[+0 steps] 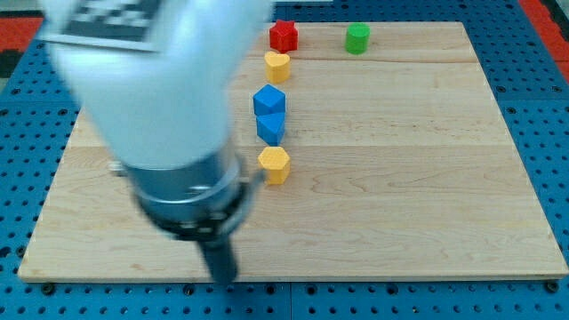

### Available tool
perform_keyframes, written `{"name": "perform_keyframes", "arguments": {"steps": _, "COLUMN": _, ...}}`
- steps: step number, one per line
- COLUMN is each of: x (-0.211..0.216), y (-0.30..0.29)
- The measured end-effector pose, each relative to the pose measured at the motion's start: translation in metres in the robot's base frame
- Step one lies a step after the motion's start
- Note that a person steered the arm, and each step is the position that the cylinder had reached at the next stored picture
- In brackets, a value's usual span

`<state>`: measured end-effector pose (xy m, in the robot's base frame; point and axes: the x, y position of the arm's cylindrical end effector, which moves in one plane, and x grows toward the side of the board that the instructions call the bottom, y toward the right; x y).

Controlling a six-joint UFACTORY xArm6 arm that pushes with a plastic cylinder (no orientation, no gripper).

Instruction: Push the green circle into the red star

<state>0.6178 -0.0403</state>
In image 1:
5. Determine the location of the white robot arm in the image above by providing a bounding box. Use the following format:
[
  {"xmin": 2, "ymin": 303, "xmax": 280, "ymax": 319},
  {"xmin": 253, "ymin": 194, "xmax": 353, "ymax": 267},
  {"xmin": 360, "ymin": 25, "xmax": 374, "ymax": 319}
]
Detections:
[{"xmin": 39, "ymin": 0, "xmax": 273, "ymax": 242}]

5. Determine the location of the red star block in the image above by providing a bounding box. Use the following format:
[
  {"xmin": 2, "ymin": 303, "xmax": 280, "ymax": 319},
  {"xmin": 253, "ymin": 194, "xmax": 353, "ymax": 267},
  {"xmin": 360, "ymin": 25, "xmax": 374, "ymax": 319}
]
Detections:
[{"xmin": 269, "ymin": 20, "xmax": 299, "ymax": 53}]

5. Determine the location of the yellow hexagon block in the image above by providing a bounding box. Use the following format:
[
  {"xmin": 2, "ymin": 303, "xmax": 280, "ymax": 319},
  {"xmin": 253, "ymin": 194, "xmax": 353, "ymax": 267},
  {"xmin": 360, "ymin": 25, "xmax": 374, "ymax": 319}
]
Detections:
[{"xmin": 257, "ymin": 147, "xmax": 291, "ymax": 185}]

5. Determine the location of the blue triangle block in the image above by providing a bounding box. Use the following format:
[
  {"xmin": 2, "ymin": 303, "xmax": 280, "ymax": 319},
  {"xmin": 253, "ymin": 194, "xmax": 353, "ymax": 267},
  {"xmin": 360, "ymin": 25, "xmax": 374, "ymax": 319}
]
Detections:
[{"xmin": 256, "ymin": 113, "xmax": 285, "ymax": 147}]

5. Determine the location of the blue cube block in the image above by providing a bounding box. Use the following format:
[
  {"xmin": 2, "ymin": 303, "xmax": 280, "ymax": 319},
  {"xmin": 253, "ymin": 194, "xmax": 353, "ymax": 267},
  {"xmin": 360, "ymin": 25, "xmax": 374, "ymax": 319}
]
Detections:
[{"xmin": 252, "ymin": 84, "xmax": 285, "ymax": 116}]

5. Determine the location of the yellow heart block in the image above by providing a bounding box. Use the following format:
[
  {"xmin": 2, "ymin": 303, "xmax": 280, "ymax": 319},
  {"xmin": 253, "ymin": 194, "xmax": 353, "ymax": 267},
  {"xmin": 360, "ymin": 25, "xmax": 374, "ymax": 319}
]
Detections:
[{"xmin": 264, "ymin": 52, "xmax": 291, "ymax": 84}]

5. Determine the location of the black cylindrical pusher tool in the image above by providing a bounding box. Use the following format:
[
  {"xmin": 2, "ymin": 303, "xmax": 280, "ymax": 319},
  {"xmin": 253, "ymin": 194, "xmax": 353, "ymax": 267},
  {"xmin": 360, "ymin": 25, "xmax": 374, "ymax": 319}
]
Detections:
[{"xmin": 198, "ymin": 239, "xmax": 238, "ymax": 285}]

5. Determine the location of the green cylinder block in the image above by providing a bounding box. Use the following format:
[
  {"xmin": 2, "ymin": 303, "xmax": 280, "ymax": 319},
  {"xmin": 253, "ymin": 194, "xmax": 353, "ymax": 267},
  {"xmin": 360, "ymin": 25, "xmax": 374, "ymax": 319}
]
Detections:
[{"xmin": 345, "ymin": 22, "xmax": 371, "ymax": 54}]

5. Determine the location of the black white fiducial marker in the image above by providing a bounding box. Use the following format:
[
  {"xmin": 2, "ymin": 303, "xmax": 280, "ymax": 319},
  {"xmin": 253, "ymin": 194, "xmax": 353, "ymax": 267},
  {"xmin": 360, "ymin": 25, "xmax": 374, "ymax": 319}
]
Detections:
[{"xmin": 40, "ymin": 0, "xmax": 177, "ymax": 52}]

